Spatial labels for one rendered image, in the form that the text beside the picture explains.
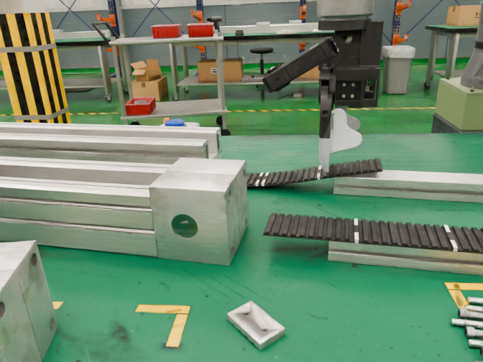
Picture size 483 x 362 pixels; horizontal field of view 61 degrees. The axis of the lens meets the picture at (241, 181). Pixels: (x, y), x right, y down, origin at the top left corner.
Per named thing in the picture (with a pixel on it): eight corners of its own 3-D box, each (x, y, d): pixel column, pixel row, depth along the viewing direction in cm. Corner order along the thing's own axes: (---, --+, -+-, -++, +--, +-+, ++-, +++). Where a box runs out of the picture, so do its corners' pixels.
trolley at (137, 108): (226, 124, 414) (220, 16, 375) (231, 140, 363) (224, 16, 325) (121, 131, 405) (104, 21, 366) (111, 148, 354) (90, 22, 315)
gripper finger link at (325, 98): (330, 138, 57) (333, 73, 56) (318, 137, 57) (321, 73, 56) (330, 139, 61) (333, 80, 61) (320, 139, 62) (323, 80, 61)
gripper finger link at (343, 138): (360, 174, 57) (364, 107, 57) (317, 172, 59) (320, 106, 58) (359, 173, 60) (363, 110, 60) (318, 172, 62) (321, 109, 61)
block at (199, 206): (251, 217, 59) (249, 154, 55) (229, 266, 48) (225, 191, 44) (192, 212, 61) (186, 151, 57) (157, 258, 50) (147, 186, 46)
